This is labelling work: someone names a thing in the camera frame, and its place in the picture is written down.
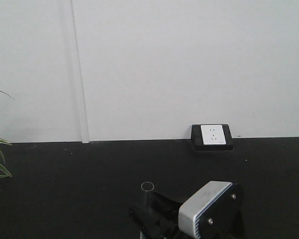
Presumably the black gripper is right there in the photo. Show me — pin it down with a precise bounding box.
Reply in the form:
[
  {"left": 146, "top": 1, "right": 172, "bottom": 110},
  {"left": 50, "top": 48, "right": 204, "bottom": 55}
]
[{"left": 129, "top": 190, "right": 187, "bottom": 239}]

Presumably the black socket housing box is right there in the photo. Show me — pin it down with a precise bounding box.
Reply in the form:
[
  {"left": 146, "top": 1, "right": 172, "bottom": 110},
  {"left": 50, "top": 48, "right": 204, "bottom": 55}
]
[{"left": 190, "top": 124, "right": 234, "bottom": 151}]

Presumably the large clear glass tube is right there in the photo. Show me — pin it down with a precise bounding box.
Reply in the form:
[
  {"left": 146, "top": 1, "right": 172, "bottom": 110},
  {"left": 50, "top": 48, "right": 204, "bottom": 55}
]
[{"left": 141, "top": 181, "right": 154, "bottom": 207}]

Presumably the white power socket plate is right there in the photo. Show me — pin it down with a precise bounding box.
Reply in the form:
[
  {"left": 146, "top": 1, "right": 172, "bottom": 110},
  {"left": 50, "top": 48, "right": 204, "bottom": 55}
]
[{"left": 200, "top": 124, "right": 226, "bottom": 145}]

